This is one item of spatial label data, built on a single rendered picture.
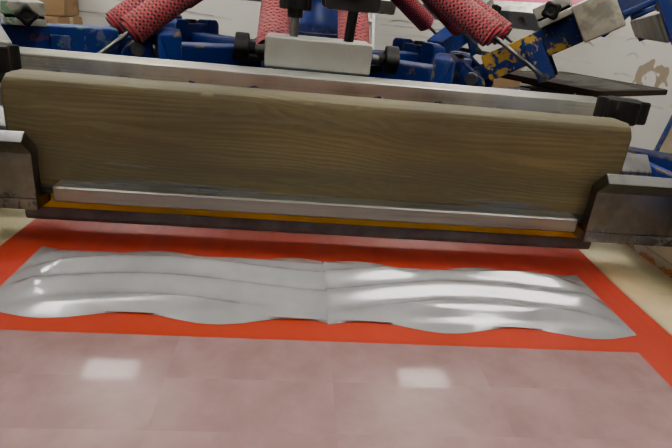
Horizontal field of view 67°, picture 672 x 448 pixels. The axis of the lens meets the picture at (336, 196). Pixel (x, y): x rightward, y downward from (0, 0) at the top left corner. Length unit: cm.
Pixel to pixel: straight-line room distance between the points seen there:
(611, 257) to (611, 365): 15
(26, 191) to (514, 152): 32
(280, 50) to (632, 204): 40
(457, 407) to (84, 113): 27
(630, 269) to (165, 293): 33
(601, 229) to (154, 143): 31
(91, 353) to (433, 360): 16
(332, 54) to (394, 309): 38
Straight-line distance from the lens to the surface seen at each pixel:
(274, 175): 34
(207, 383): 25
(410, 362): 27
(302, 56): 61
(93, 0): 476
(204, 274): 32
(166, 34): 98
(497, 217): 36
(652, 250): 46
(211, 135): 34
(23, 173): 37
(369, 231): 37
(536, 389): 28
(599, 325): 34
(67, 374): 26
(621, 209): 40
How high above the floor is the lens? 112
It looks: 21 degrees down
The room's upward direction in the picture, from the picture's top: 6 degrees clockwise
